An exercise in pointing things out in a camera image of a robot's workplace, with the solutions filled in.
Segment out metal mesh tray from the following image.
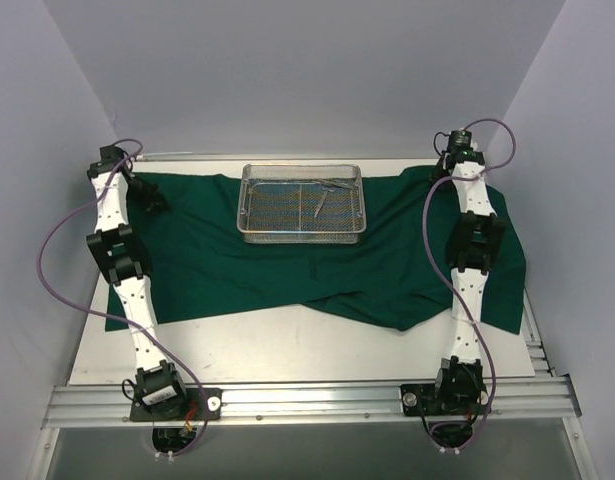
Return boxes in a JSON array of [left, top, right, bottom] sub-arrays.
[[236, 164, 367, 245]]

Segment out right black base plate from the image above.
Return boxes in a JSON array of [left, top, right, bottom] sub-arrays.
[[399, 383, 489, 417]]

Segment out steel tweezers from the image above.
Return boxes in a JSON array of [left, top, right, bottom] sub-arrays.
[[313, 189, 331, 219]]

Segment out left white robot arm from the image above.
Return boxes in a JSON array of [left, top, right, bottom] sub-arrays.
[[86, 145, 189, 419]]

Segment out steel surgical scissors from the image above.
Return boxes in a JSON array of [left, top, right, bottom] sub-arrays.
[[315, 179, 354, 190]]

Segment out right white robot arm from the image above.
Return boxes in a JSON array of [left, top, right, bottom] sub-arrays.
[[430, 130, 506, 413]]

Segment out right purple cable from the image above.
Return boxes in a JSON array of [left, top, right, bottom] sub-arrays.
[[420, 118, 518, 444]]

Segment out green surgical cloth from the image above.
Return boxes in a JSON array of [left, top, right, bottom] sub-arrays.
[[104, 166, 530, 336]]

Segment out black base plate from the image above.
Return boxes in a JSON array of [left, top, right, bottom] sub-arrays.
[[129, 386, 223, 423], [399, 383, 489, 417]]

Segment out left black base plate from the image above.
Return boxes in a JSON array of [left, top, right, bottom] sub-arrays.
[[129, 386, 223, 423]]

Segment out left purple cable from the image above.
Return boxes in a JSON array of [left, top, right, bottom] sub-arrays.
[[36, 138, 223, 454]]

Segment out purple cable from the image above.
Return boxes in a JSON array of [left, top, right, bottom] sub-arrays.
[[420, 118, 518, 444], [36, 138, 223, 454]]

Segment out aluminium frame rail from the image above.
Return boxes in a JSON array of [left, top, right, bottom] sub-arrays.
[[42, 376, 582, 428]]

